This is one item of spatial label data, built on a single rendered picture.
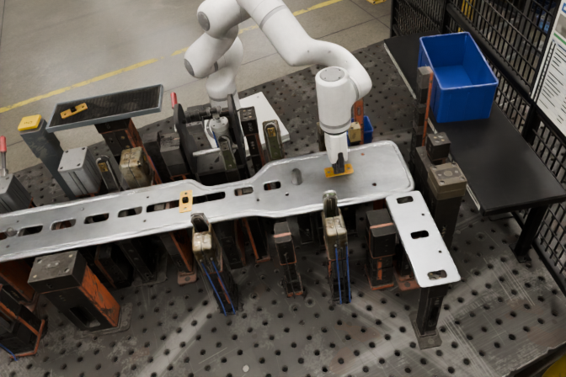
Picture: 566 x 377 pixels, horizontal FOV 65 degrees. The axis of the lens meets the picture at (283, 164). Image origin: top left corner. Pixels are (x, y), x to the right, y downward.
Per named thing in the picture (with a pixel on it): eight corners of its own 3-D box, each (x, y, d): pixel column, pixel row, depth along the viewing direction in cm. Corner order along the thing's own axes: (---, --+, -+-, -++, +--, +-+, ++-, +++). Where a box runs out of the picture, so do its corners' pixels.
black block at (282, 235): (285, 304, 138) (270, 251, 118) (280, 274, 146) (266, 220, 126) (310, 300, 138) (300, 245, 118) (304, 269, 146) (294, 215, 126)
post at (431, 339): (420, 349, 123) (430, 298, 103) (408, 312, 131) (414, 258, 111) (443, 345, 123) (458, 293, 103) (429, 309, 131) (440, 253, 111)
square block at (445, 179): (426, 261, 142) (439, 186, 117) (418, 241, 148) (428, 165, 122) (451, 257, 142) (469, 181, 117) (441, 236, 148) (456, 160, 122)
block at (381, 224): (368, 294, 137) (368, 241, 117) (359, 263, 145) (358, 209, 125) (398, 288, 137) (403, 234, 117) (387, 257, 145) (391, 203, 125)
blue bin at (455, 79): (435, 124, 138) (440, 89, 129) (415, 69, 160) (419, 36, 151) (491, 118, 137) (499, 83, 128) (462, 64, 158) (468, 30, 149)
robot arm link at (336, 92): (338, 100, 122) (312, 116, 119) (335, 59, 113) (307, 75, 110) (360, 114, 117) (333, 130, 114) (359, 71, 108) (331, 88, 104)
